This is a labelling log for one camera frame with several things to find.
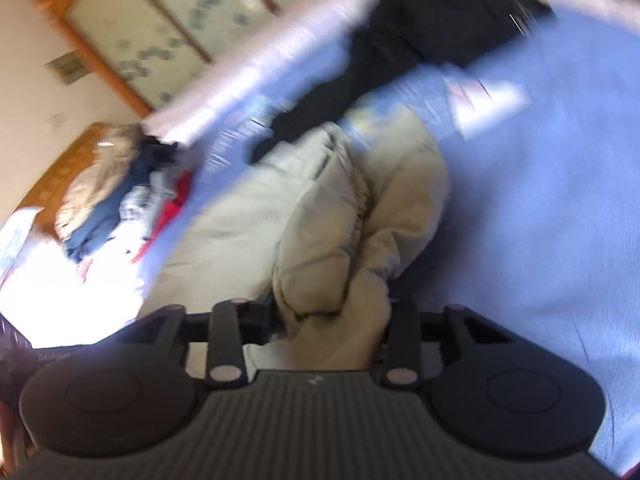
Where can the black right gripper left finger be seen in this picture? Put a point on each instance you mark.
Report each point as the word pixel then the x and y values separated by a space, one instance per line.
pixel 260 319

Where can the sliding wardrobe doors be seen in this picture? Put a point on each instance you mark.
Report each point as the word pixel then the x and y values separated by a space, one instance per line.
pixel 149 50

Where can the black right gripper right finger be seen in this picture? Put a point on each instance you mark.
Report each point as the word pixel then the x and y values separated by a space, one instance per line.
pixel 380 363

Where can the beige pants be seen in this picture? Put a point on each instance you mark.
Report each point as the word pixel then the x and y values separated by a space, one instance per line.
pixel 324 225

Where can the stack of folded clothes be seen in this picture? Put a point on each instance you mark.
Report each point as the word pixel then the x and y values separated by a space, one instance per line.
pixel 123 158

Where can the black pants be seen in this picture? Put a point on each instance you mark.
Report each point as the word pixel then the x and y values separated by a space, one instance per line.
pixel 398 36

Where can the blue printed bed sheet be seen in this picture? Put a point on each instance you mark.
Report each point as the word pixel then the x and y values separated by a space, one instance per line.
pixel 531 205

